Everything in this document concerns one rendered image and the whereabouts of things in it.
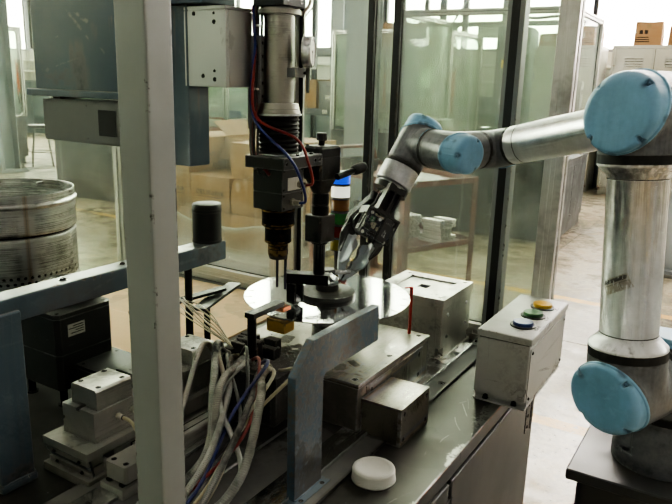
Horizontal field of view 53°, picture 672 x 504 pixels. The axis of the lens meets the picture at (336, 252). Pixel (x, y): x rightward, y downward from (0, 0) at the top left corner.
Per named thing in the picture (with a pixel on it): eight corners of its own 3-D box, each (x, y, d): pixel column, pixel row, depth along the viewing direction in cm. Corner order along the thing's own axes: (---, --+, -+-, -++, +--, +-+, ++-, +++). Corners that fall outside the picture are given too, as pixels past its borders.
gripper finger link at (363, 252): (346, 281, 132) (368, 239, 133) (339, 278, 138) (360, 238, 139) (360, 288, 133) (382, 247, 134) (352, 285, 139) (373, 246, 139)
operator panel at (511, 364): (514, 354, 161) (520, 293, 158) (561, 364, 156) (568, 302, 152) (471, 397, 138) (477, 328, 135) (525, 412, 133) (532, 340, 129)
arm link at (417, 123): (431, 112, 132) (402, 108, 139) (405, 161, 131) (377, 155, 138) (454, 133, 137) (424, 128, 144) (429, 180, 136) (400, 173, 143)
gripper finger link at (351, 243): (333, 273, 132) (355, 232, 132) (326, 271, 137) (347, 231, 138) (346, 281, 132) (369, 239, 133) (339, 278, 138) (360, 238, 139)
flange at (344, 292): (365, 293, 137) (366, 281, 136) (333, 307, 128) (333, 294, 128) (322, 283, 143) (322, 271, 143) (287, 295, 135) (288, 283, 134)
